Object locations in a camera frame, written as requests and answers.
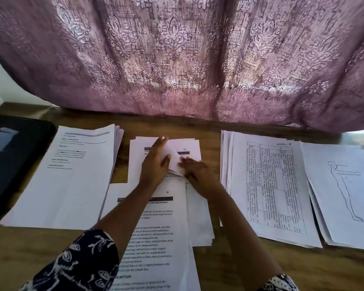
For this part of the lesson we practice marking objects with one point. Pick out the person's left hand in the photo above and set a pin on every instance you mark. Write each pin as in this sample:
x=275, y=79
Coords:
x=155, y=166

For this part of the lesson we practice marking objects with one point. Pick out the person's right hand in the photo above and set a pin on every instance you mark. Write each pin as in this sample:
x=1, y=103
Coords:
x=199, y=175

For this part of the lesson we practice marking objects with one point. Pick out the dark-header text paper pile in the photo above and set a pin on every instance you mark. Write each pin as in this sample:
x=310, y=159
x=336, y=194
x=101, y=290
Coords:
x=197, y=221

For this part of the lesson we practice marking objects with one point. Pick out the table-print paper pile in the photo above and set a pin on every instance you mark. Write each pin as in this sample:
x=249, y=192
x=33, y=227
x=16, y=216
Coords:
x=273, y=191

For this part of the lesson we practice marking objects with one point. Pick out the stack with dark header bar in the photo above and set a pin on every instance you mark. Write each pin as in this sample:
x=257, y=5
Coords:
x=158, y=251

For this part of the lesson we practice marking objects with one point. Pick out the stack of printed papers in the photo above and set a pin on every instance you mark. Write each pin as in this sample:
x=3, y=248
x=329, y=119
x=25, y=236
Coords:
x=67, y=178

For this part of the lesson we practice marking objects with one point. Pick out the black folder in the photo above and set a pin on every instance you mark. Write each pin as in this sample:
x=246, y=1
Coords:
x=15, y=166

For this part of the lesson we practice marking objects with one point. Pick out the person's right forearm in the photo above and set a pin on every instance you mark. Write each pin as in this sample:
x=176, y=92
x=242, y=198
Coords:
x=246, y=239

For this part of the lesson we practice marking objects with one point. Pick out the pink patterned curtain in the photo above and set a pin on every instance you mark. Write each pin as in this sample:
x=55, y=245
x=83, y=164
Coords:
x=188, y=57

